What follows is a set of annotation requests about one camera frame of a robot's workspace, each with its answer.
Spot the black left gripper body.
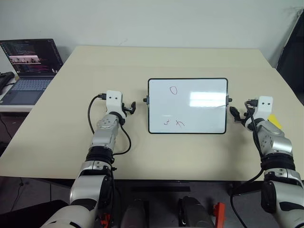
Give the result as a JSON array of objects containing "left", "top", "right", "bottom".
[{"left": 121, "top": 102, "right": 131, "bottom": 118}]

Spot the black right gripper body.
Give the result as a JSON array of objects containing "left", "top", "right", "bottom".
[{"left": 238, "top": 111, "right": 250, "bottom": 127}]

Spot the yellow sticky note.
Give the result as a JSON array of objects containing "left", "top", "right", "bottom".
[{"left": 267, "top": 114, "right": 282, "bottom": 130}]

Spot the black-framed whiteboard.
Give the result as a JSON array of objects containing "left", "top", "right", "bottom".
[{"left": 143, "top": 77, "right": 233, "bottom": 135}]

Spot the black backdrop panel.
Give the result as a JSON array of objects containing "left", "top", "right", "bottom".
[{"left": 275, "top": 9, "right": 304, "bottom": 106}]

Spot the black bar under table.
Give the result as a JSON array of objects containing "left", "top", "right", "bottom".
[{"left": 131, "top": 186, "right": 191, "bottom": 193}]

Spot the open grey laptop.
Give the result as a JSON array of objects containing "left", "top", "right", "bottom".
[{"left": 0, "top": 38, "right": 64, "bottom": 106}]

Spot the dark rounded shape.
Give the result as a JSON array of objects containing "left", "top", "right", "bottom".
[{"left": 178, "top": 196, "right": 214, "bottom": 228}]

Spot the black bag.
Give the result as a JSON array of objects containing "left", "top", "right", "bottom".
[{"left": 0, "top": 71, "right": 16, "bottom": 95}]

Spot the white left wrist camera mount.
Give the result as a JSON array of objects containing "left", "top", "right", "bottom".
[{"left": 105, "top": 90, "right": 123, "bottom": 113}]

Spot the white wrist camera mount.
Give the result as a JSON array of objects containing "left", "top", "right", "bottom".
[
  {"left": 105, "top": 90, "right": 123, "bottom": 113},
  {"left": 255, "top": 95, "right": 274, "bottom": 119}
]

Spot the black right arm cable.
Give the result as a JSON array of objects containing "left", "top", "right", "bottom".
[{"left": 229, "top": 98, "right": 266, "bottom": 228}]

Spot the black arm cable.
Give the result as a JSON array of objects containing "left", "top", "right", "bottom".
[
  {"left": 229, "top": 98, "right": 266, "bottom": 228},
  {"left": 87, "top": 93, "right": 132, "bottom": 156}
]

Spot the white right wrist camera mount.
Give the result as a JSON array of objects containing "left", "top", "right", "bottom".
[{"left": 255, "top": 95, "right": 274, "bottom": 119}]

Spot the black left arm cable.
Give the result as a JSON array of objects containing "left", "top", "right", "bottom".
[{"left": 87, "top": 93, "right": 132, "bottom": 156}]

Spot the orange-red bracket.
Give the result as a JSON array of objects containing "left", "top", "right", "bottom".
[
  {"left": 211, "top": 202, "right": 227, "bottom": 228},
  {"left": 99, "top": 212, "right": 111, "bottom": 227}
]

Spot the thin black floor cable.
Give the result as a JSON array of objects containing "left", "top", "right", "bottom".
[{"left": 9, "top": 177, "right": 25, "bottom": 214}]

